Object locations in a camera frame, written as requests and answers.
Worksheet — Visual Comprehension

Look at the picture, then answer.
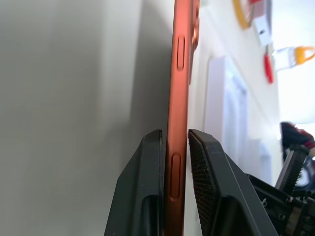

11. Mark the finger of the ribbed black right gripper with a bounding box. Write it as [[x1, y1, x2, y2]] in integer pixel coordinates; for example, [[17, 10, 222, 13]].
[[274, 144, 311, 191]]

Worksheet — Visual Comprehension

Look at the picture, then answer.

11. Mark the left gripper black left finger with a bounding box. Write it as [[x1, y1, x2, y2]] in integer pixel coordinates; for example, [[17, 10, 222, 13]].
[[103, 129, 165, 236]]

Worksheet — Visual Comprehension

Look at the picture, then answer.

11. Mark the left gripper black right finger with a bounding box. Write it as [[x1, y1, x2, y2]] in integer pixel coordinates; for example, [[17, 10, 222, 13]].
[[188, 128, 272, 236]]

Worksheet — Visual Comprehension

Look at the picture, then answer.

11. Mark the orange smartphone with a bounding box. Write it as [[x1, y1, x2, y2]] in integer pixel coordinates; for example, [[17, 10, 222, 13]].
[[161, 0, 201, 236]]

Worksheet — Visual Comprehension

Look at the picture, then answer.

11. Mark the white phone box base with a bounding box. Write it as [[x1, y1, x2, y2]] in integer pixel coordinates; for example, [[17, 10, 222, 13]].
[[202, 55, 274, 184]]

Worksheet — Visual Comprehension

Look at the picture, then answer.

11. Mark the small white box with logo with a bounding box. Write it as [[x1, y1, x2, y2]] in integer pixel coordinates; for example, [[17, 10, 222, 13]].
[[254, 16, 274, 47]]

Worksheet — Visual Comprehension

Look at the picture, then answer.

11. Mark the dark item with red stripes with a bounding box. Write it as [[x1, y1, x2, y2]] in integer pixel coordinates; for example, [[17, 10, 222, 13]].
[[280, 121, 315, 151]]

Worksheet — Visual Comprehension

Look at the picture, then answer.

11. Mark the red oblong item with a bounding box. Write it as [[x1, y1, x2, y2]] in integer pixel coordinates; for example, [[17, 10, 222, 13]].
[[264, 48, 275, 85]]

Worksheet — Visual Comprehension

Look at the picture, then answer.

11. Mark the yellow ring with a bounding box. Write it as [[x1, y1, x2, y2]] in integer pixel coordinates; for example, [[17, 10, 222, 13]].
[[233, 0, 252, 30]]

